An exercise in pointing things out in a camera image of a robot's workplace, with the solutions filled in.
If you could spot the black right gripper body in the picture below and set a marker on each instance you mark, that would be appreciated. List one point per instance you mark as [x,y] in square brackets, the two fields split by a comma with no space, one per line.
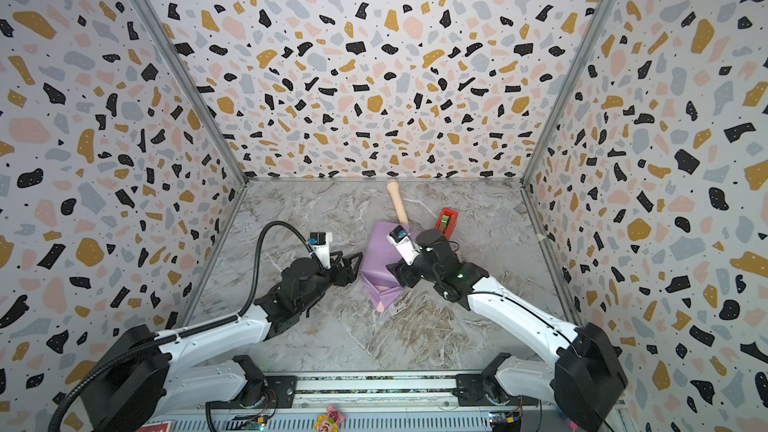
[402,273]

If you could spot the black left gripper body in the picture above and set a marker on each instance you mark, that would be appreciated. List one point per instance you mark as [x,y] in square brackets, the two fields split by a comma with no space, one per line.
[324,278]

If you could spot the pink wrapping paper sheet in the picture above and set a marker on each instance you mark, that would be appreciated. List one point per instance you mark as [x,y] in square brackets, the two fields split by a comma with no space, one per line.
[380,283]

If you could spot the red tape dispenser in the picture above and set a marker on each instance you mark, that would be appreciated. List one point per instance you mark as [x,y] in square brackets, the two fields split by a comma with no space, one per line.
[447,221]

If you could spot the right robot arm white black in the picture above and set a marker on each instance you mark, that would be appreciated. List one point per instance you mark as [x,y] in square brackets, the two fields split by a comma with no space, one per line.
[581,374]

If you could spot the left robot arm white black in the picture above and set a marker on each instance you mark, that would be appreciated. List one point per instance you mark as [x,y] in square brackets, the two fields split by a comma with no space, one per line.
[148,374]

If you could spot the beige toy microphone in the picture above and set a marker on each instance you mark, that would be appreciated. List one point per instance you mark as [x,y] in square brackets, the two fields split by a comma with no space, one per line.
[393,189]

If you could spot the pink yellow flower toy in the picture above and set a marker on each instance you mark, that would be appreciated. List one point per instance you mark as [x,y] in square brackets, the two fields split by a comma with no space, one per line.
[330,421]

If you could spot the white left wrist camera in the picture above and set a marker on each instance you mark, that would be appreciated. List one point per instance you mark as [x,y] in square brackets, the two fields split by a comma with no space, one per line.
[320,243]

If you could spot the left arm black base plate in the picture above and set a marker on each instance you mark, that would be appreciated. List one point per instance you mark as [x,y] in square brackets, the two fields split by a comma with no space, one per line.
[274,392]

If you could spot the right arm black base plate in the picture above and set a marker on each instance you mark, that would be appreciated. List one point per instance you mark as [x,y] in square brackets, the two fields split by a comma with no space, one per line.
[473,389]

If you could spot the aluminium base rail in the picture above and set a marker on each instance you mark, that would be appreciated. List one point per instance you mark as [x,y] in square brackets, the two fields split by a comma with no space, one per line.
[386,389]

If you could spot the aluminium corner post right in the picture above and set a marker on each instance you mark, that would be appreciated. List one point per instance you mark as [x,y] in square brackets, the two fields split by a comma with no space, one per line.
[579,63]

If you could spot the aluminium corner post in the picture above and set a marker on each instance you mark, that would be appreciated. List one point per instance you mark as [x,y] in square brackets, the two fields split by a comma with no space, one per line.
[169,55]
[579,63]

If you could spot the aluminium corner post left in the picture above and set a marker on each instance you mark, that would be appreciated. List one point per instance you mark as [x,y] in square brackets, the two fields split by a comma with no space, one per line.
[169,55]

